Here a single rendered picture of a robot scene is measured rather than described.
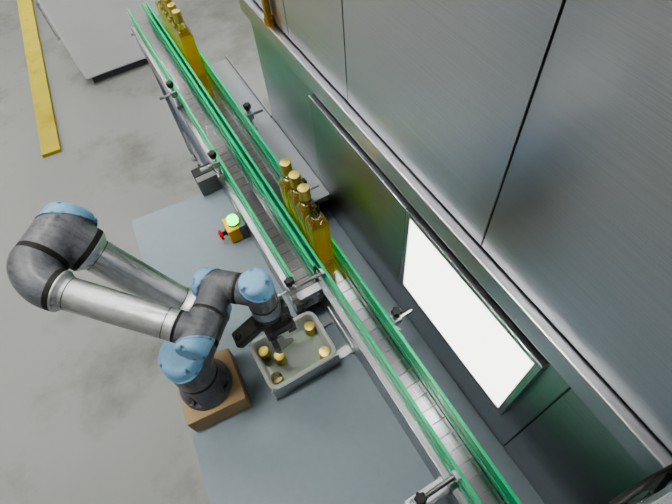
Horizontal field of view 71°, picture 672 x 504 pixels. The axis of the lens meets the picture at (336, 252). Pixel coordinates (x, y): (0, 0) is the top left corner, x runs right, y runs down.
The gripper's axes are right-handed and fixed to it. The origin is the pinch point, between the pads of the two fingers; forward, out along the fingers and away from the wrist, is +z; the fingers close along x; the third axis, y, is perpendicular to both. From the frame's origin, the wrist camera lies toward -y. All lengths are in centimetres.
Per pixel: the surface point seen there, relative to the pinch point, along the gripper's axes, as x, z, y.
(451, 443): -47, 2, 27
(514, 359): -44, -34, 39
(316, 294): 9.0, 3.2, 18.8
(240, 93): 110, 2, 38
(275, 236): 35.2, 2.4, 17.7
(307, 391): -12.2, 15.3, 2.5
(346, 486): -40.5, 15.3, -0.7
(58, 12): 296, 35, -18
